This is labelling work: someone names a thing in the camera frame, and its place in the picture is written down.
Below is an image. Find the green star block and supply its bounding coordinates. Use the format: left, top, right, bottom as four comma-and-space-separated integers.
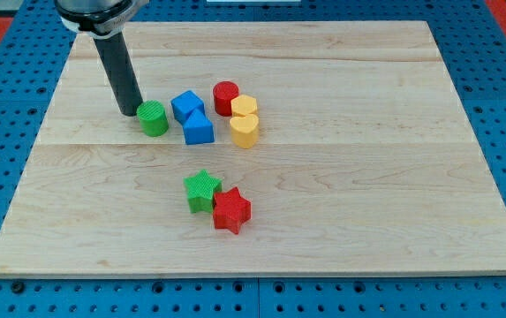
184, 170, 222, 214

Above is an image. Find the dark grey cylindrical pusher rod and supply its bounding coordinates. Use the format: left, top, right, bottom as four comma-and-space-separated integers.
94, 32, 143, 117

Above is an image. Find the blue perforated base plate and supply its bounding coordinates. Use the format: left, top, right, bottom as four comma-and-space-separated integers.
0, 0, 506, 317

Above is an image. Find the yellow hexagon block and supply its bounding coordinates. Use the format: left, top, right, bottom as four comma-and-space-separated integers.
230, 95, 258, 117

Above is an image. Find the blue triangle block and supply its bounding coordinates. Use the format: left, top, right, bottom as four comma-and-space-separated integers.
183, 110, 215, 145

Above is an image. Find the red cylinder block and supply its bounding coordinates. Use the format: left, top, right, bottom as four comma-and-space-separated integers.
212, 81, 239, 117

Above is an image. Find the red star block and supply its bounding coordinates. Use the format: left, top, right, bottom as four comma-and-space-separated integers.
213, 186, 252, 235

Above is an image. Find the green cylinder block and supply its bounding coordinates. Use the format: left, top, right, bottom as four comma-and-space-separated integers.
137, 100, 170, 137

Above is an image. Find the light wooden board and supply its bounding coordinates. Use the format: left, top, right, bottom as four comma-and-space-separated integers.
0, 20, 506, 279

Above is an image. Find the blue cube block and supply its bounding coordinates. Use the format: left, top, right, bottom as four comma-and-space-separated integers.
170, 90, 205, 125

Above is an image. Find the yellow heart block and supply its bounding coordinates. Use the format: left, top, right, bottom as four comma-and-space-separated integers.
230, 114, 260, 148

